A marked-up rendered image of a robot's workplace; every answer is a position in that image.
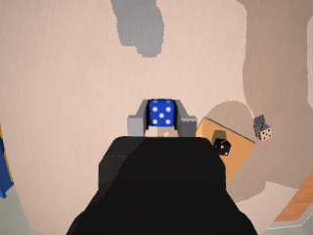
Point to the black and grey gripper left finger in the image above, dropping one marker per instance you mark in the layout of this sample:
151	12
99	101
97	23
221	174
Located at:
138	124

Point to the orange flat mat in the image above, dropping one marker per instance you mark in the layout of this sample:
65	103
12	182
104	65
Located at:
240	148

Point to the white die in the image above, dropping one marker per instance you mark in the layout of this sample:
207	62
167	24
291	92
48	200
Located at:
263	131

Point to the blue die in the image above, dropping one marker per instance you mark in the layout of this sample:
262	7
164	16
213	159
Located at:
161	112

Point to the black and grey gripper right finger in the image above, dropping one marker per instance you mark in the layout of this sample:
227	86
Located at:
188	124

